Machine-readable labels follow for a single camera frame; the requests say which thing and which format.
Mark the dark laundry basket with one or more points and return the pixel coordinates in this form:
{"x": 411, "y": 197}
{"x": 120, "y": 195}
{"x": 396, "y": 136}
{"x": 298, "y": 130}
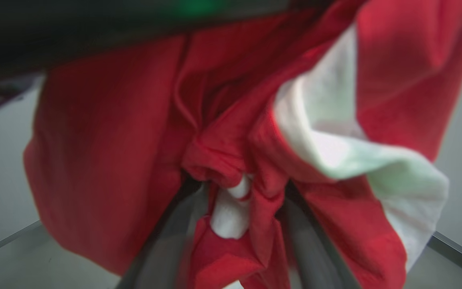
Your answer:
{"x": 74, "y": 28}

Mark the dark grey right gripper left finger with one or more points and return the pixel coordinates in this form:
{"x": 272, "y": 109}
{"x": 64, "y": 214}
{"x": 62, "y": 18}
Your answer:
{"x": 163, "y": 249}

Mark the red and white garment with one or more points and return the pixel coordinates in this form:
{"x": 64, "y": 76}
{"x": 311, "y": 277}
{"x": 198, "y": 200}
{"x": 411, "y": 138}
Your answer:
{"x": 142, "y": 132}

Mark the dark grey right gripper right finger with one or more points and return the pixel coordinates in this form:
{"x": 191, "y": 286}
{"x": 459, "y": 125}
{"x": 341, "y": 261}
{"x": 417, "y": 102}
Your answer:
{"x": 315, "y": 253}

